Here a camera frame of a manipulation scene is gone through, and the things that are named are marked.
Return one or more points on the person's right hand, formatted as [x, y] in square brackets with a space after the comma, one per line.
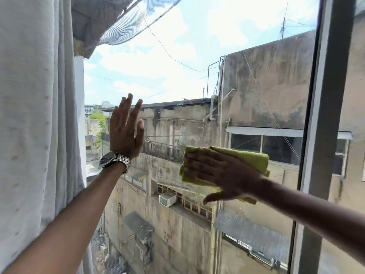
[225, 176]

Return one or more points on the person's left hand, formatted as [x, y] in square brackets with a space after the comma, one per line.
[125, 134]

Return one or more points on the green cloth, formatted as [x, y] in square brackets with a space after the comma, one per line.
[253, 158]

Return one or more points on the clear window glass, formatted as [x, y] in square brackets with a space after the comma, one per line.
[356, 111]
[185, 54]

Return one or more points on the person's left forearm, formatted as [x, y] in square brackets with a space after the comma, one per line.
[71, 219]

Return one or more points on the person's right forearm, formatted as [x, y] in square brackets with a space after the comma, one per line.
[313, 208]

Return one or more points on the white-framed building window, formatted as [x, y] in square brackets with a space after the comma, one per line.
[273, 145]

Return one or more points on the silver metal wristwatch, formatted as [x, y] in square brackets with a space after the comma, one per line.
[114, 161]

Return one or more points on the green tree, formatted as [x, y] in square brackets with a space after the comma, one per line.
[98, 119]

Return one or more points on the black metal balcony railing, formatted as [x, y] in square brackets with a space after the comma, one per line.
[162, 151]

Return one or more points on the white air conditioner unit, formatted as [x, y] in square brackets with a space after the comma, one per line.
[167, 200]

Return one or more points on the large grey corrugated awning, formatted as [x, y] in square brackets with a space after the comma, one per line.
[251, 234]

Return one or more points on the white drain pipe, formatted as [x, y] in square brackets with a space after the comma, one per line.
[212, 108]

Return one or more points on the small grey awning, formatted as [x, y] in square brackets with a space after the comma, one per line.
[137, 222]

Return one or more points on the white fabric curtain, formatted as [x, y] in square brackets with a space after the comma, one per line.
[37, 111]

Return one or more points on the weathered beige concrete building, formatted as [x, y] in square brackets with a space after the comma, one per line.
[262, 88]

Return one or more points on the grey mesh netting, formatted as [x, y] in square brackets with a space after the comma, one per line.
[134, 22]

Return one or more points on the rough concrete overhang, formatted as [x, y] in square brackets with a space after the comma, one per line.
[94, 22]

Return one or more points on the thin rooftop antenna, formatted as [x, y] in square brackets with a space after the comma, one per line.
[283, 25]

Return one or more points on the grey metal window frame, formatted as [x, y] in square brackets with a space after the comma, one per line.
[322, 139]

